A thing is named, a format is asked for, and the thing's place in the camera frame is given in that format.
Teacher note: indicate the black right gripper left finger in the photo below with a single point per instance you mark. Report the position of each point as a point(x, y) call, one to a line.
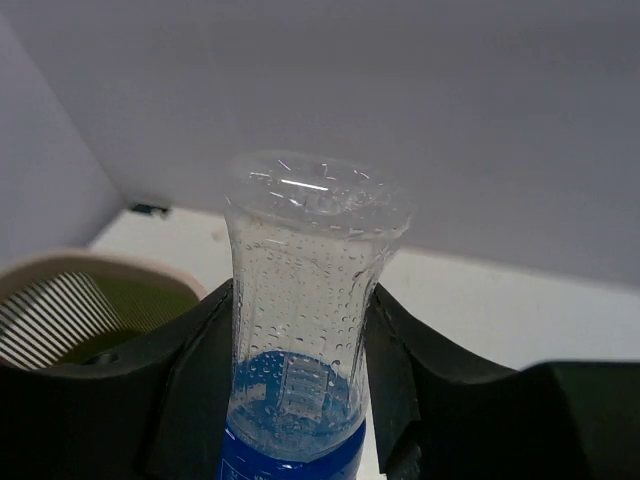
point(151, 408)

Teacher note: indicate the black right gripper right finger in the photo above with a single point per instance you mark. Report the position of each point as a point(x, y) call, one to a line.
point(442, 412)

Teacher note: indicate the blue label bottle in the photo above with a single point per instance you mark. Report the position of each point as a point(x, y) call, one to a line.
point(310, 237)

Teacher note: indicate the olive mesh waste bin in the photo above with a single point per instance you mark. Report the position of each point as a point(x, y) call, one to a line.
point(67, 306)

